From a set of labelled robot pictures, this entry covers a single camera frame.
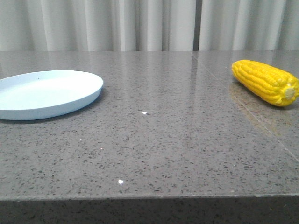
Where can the light blue round plate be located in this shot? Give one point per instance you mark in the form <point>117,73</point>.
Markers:
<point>46,94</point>

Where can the yellow corn cob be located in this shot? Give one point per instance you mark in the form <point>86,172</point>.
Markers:
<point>275,86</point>

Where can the white pleated curtain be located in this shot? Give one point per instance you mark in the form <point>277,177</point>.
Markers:
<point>149,25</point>

